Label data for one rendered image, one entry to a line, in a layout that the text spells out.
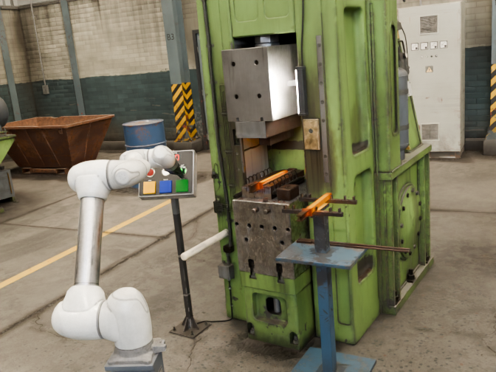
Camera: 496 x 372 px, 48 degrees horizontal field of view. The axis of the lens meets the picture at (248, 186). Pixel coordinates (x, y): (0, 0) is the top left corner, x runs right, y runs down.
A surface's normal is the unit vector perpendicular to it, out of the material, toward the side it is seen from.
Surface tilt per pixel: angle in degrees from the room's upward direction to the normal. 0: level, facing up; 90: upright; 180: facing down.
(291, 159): 90
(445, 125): 90
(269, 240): 90
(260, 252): 90
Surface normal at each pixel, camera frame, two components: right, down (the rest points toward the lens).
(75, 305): -0.17, -0.34
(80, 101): -0.44, 0.26
